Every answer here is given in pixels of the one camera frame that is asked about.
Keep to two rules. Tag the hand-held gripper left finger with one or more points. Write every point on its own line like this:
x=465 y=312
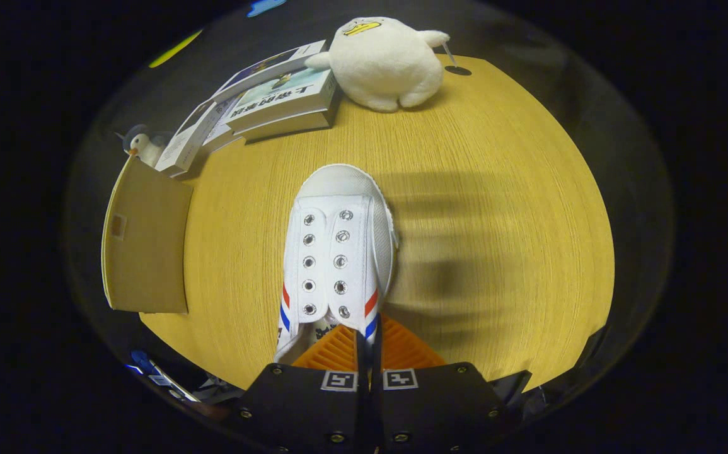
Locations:
x=300 y=410

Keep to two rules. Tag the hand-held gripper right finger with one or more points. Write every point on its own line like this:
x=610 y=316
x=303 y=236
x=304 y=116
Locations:
x=439 y=410

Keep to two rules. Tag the white canvas shoe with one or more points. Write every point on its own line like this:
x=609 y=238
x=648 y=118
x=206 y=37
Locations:
x=338 y=252

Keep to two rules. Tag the monitor screen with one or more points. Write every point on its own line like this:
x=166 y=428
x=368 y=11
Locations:
x=174 y=384

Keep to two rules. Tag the small blue object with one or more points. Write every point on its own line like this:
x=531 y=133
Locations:
x=143 y=362

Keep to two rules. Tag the white book with portrait cover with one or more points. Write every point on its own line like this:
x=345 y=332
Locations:
x=181 y=145

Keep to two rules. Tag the white paper booklet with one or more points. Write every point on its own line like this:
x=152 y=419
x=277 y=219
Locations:
x=220 y=129

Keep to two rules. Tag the grey penguin plush toy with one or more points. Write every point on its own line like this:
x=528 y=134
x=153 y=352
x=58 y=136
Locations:
x=143 y=146

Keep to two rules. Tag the white duck plush toy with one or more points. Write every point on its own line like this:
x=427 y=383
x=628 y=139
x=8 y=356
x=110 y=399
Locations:
x=382 y=69

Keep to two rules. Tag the book with blue night cover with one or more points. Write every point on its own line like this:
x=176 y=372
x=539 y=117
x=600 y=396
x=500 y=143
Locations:
x=263 y=66

